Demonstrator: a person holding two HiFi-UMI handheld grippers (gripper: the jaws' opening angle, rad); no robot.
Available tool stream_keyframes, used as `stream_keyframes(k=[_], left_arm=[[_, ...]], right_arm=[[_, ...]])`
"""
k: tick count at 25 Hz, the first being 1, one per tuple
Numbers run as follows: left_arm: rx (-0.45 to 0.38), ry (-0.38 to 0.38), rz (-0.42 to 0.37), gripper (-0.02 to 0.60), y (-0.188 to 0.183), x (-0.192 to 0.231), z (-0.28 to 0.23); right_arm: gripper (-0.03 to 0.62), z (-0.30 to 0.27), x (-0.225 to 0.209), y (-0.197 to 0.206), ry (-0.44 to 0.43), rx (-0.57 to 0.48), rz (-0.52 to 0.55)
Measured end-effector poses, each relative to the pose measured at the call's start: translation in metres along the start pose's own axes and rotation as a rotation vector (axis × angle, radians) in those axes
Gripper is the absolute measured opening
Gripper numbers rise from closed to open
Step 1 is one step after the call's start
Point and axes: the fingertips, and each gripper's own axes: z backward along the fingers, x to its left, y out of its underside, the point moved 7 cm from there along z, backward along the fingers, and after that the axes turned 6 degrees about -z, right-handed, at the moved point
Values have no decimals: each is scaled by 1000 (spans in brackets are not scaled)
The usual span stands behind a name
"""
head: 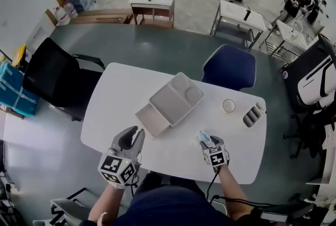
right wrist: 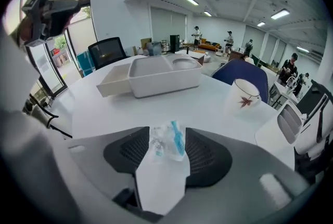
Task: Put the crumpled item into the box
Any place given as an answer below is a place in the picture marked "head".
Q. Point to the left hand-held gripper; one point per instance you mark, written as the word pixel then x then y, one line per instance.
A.
pixel 115 167

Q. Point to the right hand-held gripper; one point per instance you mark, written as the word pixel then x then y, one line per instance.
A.
pixel 216 156

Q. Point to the pale blue item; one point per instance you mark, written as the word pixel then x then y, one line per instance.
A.
pixel 202 137

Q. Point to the grey compartment box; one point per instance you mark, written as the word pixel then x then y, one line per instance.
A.
pixel 173 100

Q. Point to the person's left forearm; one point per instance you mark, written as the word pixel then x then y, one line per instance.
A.
pixel 105 204

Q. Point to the person's right forearm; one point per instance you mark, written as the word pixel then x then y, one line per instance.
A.
pixel 232 188

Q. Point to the white round cup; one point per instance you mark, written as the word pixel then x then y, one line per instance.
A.
pixel 228 106

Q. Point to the grey slotted desk organiser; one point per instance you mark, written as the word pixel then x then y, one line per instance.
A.
pixel 252 116

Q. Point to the person's dark blue clothing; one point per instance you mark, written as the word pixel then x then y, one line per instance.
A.
pixel 168 204

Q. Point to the blue fabric chair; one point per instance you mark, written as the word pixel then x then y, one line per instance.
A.
pixel 231 66

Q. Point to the black chair wheel base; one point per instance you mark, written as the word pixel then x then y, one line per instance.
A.
pixel 305 130

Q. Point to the white and black stool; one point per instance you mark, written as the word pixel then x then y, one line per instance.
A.
pixel 68 210

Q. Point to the black mesh office chair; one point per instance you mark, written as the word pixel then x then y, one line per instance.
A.
pixel 55 73

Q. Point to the white and black chair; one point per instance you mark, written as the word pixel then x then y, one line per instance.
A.
pixel 312 75

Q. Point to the low wooden platform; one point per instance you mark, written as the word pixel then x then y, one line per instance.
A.
pixel 102 17

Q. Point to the blue taped carton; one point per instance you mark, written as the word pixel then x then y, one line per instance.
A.
pixel 14 91

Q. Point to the white table with sink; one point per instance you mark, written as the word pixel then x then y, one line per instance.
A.
pixel 288 36

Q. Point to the black handheld tool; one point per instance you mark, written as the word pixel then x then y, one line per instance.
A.
pixel 247 13

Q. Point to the white top wooden side table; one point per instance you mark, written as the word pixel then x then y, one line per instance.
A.
pixel 152 6

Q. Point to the yellow bag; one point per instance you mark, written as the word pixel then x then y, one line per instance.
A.
pixel 20 54

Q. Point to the clear water jug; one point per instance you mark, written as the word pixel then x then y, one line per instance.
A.
pixel 61 16
pixel 71 10

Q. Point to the white metal frame table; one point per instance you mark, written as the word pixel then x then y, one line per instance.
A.
pixel 240 21

